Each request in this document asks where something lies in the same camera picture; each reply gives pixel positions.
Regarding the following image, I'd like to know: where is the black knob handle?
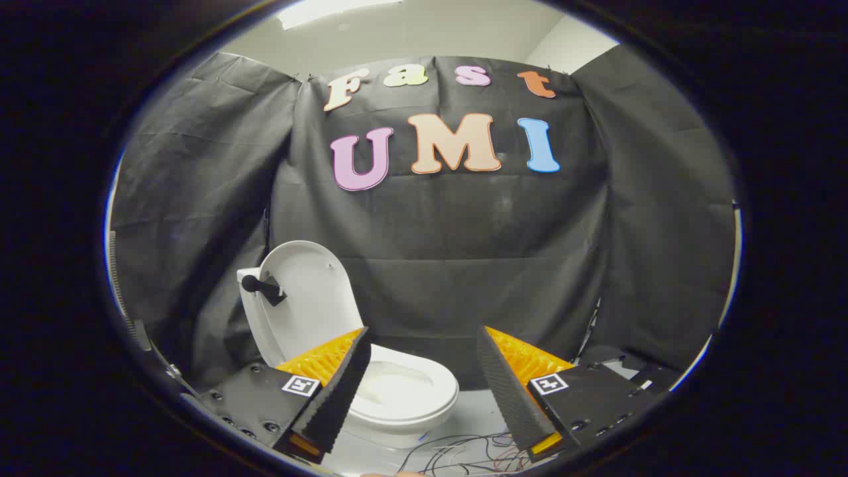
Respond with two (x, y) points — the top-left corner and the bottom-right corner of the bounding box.
(241, 274), (288, 307)

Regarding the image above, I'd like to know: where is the bundle of thin cables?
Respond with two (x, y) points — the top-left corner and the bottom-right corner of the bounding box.
(397, 432), (539, 476)

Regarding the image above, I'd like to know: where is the black backdrop cloth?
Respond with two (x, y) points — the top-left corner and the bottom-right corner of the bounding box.
(109, 52), (737, 398)

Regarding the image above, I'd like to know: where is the grey corrugated hose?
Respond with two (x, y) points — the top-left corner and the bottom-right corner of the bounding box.
(109, 231), (134, 320)

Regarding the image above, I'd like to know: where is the white toilet bowl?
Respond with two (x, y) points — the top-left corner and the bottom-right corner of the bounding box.
(237, 268), (460, 449)

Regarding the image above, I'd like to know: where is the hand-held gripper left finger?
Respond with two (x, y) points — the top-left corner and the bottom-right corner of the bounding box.
(199, 326), (373, 464)

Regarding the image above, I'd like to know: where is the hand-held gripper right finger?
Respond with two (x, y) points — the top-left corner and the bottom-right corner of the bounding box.
(476, 326), (663, 463)

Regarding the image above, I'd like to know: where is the black device box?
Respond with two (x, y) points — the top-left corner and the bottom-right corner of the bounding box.
(583, 344), (683, 398)

